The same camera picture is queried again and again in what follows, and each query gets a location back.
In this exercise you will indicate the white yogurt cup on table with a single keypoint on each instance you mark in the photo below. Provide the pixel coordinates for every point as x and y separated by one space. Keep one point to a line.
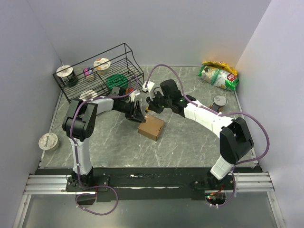
48 142

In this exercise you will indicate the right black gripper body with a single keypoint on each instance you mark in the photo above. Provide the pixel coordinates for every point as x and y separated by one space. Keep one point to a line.
158 103

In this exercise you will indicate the green chips bag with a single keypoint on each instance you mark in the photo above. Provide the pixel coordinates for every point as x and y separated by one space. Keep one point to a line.
219 77

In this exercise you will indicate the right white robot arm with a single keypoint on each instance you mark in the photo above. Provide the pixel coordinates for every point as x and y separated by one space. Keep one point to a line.
235 140

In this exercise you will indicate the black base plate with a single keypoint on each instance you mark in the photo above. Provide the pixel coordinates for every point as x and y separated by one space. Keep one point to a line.
154 183

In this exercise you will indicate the black wire rack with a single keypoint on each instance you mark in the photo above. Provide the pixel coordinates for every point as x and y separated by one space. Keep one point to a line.
122 62

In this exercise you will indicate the aluminium rail frame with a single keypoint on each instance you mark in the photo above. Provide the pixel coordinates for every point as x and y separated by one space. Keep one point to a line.
56 184

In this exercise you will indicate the small rubiks cube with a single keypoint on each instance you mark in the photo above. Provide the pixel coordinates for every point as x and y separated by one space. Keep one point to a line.
88 73

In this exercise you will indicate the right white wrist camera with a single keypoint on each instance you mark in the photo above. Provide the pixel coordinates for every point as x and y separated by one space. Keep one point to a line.
148 87

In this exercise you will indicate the white toilet paper roll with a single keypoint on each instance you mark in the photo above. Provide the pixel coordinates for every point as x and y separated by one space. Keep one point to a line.
88 94

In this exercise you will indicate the brown cardboard express box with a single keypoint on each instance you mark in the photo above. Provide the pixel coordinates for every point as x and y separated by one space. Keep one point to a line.
152 127

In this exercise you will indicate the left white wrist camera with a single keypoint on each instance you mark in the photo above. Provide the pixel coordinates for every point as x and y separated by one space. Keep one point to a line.
133 96

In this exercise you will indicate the dark metal can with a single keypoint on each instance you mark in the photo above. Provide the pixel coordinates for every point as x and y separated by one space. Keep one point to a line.
218 103

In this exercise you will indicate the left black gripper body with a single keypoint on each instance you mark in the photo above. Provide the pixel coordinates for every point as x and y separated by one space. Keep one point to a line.
129 110

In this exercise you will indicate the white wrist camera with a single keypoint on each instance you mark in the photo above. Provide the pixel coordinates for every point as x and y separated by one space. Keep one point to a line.
148 87
133 96

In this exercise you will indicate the black yogurt cup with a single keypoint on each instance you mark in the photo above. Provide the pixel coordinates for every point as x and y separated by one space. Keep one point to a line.
67 76

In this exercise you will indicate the white Chobani yogurt cup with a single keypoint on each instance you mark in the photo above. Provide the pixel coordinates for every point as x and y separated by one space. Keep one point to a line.
102 65

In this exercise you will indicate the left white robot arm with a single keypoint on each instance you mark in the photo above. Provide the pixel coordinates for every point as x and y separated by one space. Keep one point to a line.
79 125

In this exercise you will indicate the green lidded cup noodle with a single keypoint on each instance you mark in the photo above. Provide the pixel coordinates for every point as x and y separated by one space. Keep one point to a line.
117 80

